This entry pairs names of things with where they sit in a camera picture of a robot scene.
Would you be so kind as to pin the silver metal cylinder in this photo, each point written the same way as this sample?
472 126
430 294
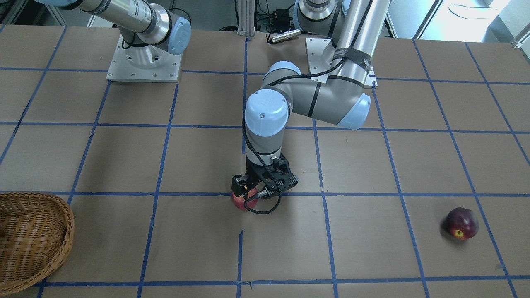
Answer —
285 36

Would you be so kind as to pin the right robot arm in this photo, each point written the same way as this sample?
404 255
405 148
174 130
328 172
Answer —
151 23

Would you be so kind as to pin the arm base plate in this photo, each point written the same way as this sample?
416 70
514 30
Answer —
143 64
320 54

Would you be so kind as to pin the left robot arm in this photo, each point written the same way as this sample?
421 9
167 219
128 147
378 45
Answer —
334 95

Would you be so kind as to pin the wicker basket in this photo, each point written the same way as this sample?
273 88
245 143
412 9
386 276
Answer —
37 233

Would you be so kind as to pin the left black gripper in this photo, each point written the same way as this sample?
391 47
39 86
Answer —
239 184

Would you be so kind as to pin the red yellow apple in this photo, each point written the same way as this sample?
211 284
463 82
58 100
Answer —
239 201

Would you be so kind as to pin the dark red apple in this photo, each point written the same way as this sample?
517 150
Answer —
461 223

